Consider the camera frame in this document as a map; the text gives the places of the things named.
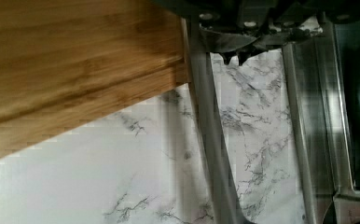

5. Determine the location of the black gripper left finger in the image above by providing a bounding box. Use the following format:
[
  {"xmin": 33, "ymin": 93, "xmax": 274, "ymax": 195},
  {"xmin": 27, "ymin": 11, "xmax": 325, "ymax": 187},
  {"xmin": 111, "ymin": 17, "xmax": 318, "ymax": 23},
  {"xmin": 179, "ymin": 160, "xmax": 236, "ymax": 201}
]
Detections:
[{"xmin": 200, "ymin": 26, "xmax": 256, "ymax": 65}]

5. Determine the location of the bamboo cutting board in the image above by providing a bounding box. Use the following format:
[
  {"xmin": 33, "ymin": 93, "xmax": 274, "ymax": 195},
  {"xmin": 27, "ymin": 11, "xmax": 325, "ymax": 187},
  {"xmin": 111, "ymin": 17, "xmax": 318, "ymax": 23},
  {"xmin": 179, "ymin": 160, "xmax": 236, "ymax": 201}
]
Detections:
[{"xmin": 0, "ymin": 0, "xmax": 187, "ymax": 158}]

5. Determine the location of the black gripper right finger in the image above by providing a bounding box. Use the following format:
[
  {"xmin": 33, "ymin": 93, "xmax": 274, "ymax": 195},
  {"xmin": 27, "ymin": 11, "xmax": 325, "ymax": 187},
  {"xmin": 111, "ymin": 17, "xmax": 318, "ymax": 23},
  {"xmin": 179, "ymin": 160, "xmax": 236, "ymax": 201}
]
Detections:
[{"xmin": 237, "ymin": 31, "xmax": 323, "ymax": 66}]

